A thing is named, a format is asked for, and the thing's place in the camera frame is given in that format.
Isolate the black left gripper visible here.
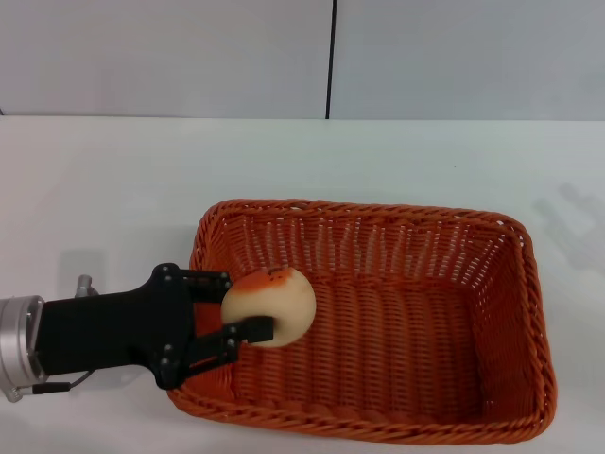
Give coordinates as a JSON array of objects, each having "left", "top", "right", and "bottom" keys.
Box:
[{"left": 35, "top": 262, "right": 276, "bottom": 392}]

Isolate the round bun with orange top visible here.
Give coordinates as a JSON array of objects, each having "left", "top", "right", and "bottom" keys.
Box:
[{"left": 220, "top": 266, "right": 317, "bottom": 349}]

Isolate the orange woven plastic basket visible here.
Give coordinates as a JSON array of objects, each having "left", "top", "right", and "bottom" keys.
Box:
[{"left": 167, "top": 198, "right": 560, "bottom": 445}]

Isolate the thin grey gripper cable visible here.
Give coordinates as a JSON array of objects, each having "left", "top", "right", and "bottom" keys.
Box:
[{"left": 31, "top": 369, "right": 95, "bottom": 394}]

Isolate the black vertical wall strip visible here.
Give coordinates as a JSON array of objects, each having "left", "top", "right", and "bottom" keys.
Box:
[{"left": 323, "top": 0, "right": 338, "bottom": 120}]

